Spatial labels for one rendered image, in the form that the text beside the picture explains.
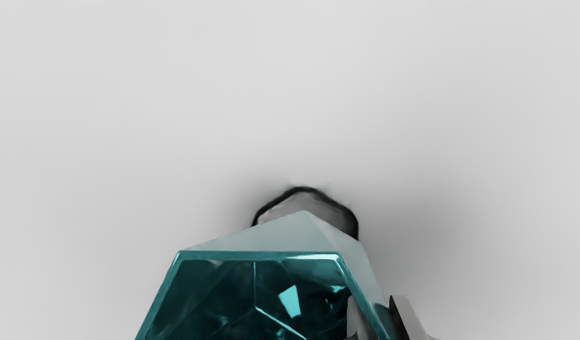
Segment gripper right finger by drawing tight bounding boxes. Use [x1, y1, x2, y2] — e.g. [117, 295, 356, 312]
[389, 295, 440, 340]

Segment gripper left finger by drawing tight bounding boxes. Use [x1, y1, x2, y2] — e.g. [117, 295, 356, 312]
[344, 296, 374, 340]

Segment teal faceted mug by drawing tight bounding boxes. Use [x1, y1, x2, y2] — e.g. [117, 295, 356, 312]
[135, 210, 400, 340]

